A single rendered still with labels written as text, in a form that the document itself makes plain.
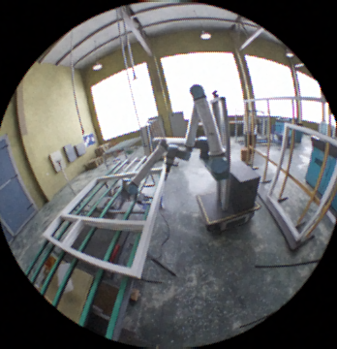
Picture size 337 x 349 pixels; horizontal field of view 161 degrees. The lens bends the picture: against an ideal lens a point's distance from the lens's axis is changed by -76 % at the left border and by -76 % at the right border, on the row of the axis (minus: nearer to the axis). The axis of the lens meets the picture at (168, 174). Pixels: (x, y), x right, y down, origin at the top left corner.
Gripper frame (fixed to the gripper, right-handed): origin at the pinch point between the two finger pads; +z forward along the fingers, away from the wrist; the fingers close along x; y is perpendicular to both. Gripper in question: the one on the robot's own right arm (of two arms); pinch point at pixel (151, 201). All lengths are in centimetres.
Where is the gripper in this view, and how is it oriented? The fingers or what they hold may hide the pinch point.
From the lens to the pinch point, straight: 123.5
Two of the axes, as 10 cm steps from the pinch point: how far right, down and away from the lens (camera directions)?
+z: 9.8, 1.8, -0.3
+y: -1.4, 8.6, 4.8
